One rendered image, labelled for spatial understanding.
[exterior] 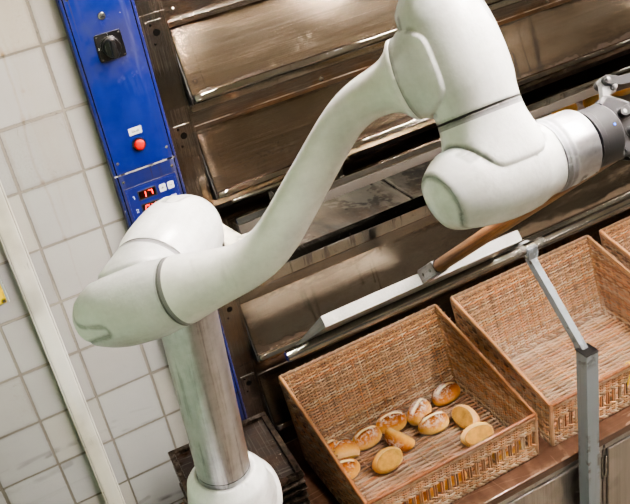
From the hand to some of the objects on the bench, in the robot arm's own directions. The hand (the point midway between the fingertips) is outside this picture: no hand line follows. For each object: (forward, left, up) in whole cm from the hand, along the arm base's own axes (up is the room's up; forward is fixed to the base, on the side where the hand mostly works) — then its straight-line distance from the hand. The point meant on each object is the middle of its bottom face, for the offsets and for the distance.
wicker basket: (+64, +94, -137) cm, 178 cm away
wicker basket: (+4, +97, -137) cm, 168 cm away
